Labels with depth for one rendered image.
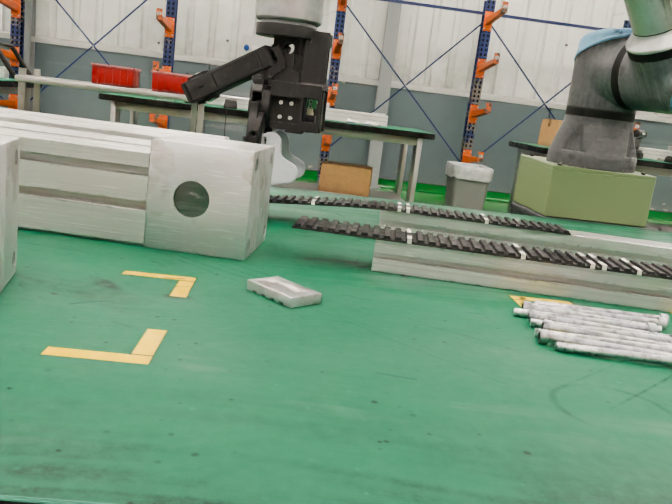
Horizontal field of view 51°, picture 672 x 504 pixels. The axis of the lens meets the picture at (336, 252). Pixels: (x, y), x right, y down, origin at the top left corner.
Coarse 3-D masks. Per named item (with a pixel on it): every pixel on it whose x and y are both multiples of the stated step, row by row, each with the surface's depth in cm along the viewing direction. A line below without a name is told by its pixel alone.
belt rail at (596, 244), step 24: (384, 216) 82; (408, 216) 81; (432, 216) 81; (504, 240) 82; (528, 240) 81; (552, 240) 80; (576, 240) 80; (600, 240) 80; (624, 240) 81; (648, 240) 83
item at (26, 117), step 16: (0, 112) 82; (16, 112) 87; (32, 112) 88; (64, 128) 80; (80, 128) 80; (96, 128) 79; (112, 128) 79; (128, 128) 81; (144, 128) 86; (160, 128) 88
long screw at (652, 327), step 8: (520, 312) 54; (544, 312) 54; (584, 320) 54; (592, 320) 54; (600, 320) 54; (608, 320) 54; (632, 328) 53; (640, 328) 53; (648, 328) 53; (656, 328) 53
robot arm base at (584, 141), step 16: (576, 112) 121; (592, 112) 119; (608, 112) 118; (560, 128) 125; (576, 128) 121; (592, 128) 119; (608, 128) 118; (624, 128) 119; (560, 144) 123; (576, 144) 121; (592, 144) 119; (608, 144) 118; (624, 144) 119; (560, 160) 122; (576, 160) 120; (592, 160) 119; (608, 160) 118; (624, 160) 119
